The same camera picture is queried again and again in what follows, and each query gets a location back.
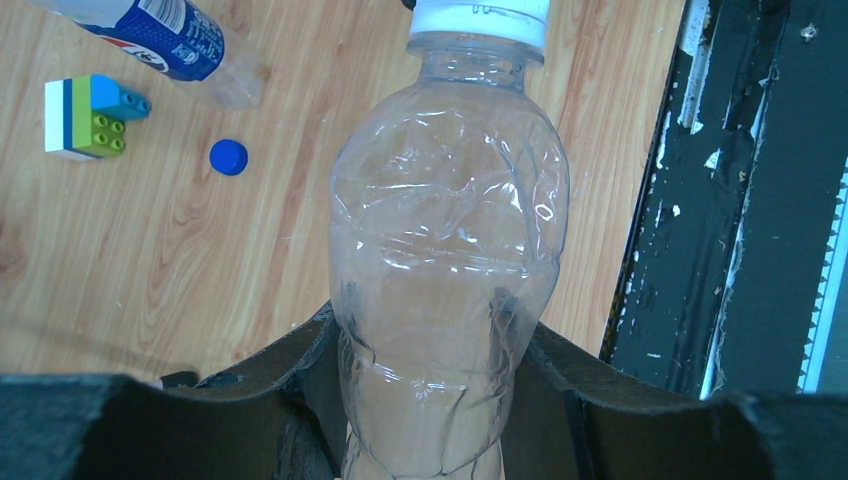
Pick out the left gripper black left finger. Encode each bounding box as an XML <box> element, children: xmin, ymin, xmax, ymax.
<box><xmin>1</xmin><ymin>305</ymin><xmax>347</xmax><ymax>479</ymax></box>

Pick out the clear bottle white cap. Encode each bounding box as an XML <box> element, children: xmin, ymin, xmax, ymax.
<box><xmin>328</xmin><ymin>32</ymin><xmax>569</xmax><ymax>479</ymax></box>

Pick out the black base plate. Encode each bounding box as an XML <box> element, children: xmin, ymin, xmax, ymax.
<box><xmin>600</xmin><ymin>0</ymin><xmax>847</xmax><ymax>399</ymax></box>

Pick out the clear Pepsi bottle blue label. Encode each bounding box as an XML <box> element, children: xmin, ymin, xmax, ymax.
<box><xmin>34</xmin><ymin>0</ymin><xmax>270</xmax><ymax>110</ymax></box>

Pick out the white bottle cap blue inside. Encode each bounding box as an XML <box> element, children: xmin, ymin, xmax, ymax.
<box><xmin>409</xmin><ymin>0</ymin><xmax>551</xmax><ymax>51</ymax></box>

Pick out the white slotted cable duct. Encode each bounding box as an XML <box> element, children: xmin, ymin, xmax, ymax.
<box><xmin>797</xmin><ymin>166</ymin><xmax>847</xmax><ymax>394</ymax></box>

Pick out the coloured toy brick stack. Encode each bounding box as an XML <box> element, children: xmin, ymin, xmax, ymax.
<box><xmin>43</xmin><ymin>74</ymin><xmax>152</xmax><ymax>161</ymax></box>

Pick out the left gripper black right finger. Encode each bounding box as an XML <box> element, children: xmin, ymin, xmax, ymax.
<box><xmin>501</xmin><ymin>325</ymin><xmax>847</xmax><ymax>479</ymax></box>

